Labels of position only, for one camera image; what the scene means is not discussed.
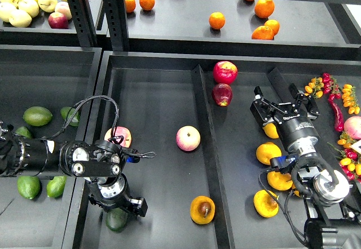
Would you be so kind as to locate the small dark avocado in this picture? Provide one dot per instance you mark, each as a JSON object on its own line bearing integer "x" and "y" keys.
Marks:
{"x": 70, "y": 113}

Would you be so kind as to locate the black divided centre tray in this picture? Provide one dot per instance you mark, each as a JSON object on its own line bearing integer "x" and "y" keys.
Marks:
{"x": 157, "y": 96}

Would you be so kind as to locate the orange front right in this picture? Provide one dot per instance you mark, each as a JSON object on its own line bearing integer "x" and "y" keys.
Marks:
{"x": 263, "y": 33}

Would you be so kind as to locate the pink apple right edge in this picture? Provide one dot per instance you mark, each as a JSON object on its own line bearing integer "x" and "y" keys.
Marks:
{"x": 352, "y": 127}

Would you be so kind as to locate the red apple top shelf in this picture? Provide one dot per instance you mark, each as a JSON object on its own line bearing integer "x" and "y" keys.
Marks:
{"x": 58, "y": 20}

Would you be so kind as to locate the pink apple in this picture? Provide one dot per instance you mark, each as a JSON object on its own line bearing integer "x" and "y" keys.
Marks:
{"x": 120, "y": 131}
{"x": 188, "y": 138}

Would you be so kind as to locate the bright green avocado bottom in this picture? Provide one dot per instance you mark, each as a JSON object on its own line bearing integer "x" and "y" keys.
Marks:
{"x": 28, "y": 186}

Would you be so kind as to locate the light green avocado top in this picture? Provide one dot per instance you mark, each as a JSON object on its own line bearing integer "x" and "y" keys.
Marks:
{"x": 37, "y": 116}

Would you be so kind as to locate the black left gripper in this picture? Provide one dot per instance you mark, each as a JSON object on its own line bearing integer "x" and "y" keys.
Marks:
{"x": 112, "y": 199}

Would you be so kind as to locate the orange centre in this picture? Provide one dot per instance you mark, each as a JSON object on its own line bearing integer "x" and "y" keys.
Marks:
{"x": 217, "y": 20}

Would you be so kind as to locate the yellow pear far right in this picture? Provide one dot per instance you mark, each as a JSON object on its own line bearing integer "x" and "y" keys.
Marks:
{"x": 295, "y": 191}

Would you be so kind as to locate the pink apple left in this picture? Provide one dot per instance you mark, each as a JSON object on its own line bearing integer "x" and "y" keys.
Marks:
{"x": 120, "y": 131}

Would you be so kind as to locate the yellow pear lower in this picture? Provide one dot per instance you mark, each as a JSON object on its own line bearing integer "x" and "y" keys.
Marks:
{"x": 265, "y": 204}

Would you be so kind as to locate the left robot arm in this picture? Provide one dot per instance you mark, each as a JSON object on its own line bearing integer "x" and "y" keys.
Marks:
{"x": 100, "y": 164}

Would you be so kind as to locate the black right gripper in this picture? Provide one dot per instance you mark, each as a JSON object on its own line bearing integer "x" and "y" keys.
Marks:
{"x": 296, "y": 132}

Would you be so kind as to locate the yellow pear showing stem end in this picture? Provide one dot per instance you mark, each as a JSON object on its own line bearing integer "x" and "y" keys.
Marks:
{"x": 202, "y": 210}

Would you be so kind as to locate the red chili pepper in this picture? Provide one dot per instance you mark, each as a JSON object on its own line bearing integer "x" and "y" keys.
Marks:
{"x": 338, "y": 116}

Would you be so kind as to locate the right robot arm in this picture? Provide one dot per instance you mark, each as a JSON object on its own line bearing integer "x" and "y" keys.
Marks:
{"x": 332, "y": 202}

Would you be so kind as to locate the dark avocado left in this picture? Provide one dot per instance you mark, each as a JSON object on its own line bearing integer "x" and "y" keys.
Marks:
{"x": 24, "y": 131}

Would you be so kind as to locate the green avocado lower right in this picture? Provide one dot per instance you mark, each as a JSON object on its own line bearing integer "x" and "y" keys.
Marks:
{"x": 55, "y": 187}

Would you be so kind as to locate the yellow pear under gripper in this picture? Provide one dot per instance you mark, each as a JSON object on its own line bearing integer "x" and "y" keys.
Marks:
{"x": 267, "y": 151}

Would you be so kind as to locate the orange right small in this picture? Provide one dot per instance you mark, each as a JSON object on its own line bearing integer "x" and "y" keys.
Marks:
{"x": 274, "y": 25}

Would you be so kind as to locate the large orange right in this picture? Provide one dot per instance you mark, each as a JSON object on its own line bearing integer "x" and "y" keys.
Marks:
{"x": 264, "y": 8}

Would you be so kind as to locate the yellow pear with stem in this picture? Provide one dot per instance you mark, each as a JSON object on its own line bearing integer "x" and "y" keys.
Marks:
{"x": 271, "y": 131}

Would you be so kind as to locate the bright red apple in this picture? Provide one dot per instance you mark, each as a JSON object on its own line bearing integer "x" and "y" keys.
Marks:
{"x": 225, "y": 72}

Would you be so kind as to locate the orange far left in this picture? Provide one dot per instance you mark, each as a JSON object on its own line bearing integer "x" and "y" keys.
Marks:
{"x": 130, "y": 6}

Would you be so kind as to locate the orange cherry tomato bunch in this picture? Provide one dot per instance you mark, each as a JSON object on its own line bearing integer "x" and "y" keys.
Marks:
{"x": 315, "y": 88}

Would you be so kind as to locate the yellow pear middle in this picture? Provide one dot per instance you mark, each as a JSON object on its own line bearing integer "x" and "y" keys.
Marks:
{"x": 279, "y": 181}

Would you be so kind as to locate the dark green avocado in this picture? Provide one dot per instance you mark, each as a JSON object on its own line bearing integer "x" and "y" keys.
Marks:
{"x": 116, "y": 219}

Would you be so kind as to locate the black left tray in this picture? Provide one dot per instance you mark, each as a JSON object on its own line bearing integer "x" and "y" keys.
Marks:
{"x": 51, "y": 77}

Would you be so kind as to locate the pink apple centre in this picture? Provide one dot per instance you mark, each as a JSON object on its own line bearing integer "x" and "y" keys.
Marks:
{"x": 188, "y": 138}

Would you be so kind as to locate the dark red apple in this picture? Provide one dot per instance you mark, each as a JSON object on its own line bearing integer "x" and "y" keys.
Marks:
{"x": 222, "y": 94}

